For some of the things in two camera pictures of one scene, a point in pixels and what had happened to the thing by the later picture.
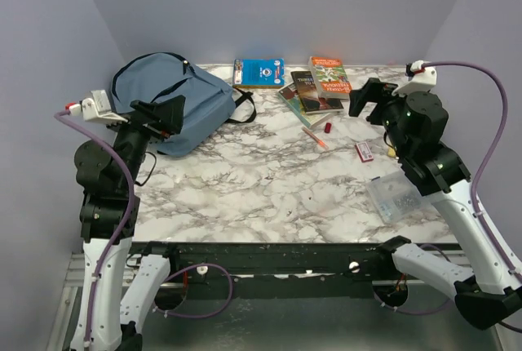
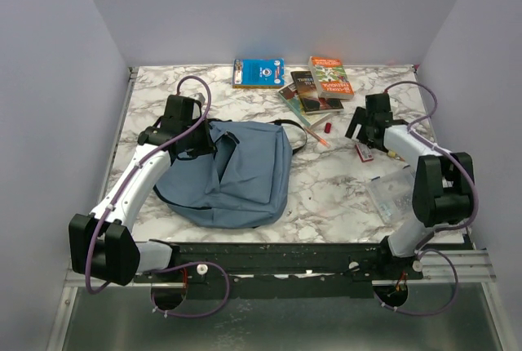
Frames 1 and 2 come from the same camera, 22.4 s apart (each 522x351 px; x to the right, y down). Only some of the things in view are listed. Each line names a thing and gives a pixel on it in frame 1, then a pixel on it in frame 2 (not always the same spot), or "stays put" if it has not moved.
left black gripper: x=161 y=118 to x=208 y=146
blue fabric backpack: x=209 y=104 to x=241 y=183
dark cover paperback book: x=308 y=94 stays put
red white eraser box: x=364 y=151 stays put
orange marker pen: x=391 y=153 stays put
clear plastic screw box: x=395 y=197 stays put
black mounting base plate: x=294 y=269 stays put
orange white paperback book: x=330 y=77 stays put
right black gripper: x=373 y=91 to x=360 y=117
